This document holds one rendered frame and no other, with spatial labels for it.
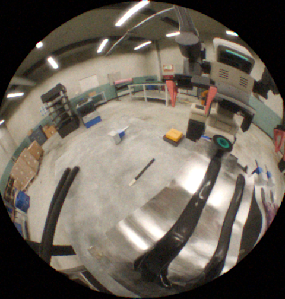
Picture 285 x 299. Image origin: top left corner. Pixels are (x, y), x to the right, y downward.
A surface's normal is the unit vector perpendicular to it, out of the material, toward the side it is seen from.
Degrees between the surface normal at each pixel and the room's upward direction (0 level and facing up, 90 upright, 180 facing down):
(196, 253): 22
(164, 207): 28
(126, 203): 0
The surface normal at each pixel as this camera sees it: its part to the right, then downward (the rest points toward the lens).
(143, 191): -0.14, -0.69
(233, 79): -0.53, 0.73
